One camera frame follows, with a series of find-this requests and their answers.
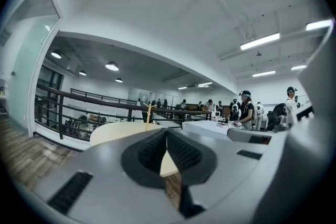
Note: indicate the long ceiling tube light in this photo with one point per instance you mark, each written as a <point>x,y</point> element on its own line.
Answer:
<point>319,25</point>
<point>298,67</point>
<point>263,74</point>
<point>260,41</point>

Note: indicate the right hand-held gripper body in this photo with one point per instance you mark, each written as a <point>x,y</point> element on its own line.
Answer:
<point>307,154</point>

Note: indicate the wooden mug tree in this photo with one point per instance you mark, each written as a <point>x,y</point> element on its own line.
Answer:
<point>149,112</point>

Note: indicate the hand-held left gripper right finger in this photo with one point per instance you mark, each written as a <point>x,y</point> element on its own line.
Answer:
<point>225,178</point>

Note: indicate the white checkered tablecloth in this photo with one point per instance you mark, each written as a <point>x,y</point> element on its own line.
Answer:
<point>204,128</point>

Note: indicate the round pendant ceiling lamp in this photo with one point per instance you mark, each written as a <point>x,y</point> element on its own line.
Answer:
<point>119,80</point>
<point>56,54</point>
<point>82,73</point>
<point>112,66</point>

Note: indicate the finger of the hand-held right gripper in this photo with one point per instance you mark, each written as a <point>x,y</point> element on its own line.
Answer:
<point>244,134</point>

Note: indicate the frosted glass partition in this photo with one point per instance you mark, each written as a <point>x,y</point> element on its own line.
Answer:
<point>29,65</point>

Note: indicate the black metal railing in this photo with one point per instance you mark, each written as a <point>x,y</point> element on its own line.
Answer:
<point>78,98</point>

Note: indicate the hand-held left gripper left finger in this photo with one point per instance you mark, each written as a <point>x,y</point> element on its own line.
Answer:
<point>110,191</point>

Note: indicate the black office chair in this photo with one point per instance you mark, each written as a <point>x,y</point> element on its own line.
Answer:
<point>277,115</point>

